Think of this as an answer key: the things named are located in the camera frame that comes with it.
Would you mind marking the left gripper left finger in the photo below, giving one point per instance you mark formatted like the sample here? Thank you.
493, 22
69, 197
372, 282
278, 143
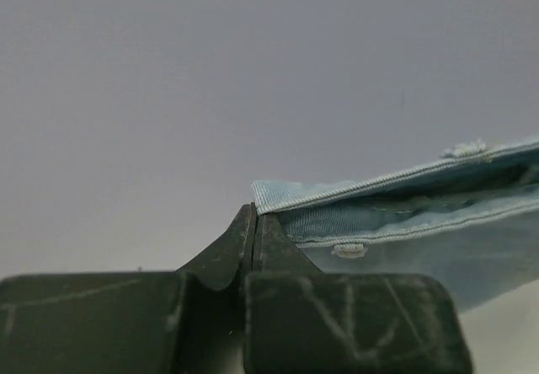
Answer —
188, 320

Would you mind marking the light blue skirt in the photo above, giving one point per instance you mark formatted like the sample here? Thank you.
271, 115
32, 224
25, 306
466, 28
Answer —
469, 219

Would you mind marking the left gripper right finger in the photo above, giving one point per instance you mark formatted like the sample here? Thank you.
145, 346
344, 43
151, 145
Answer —
299, 319

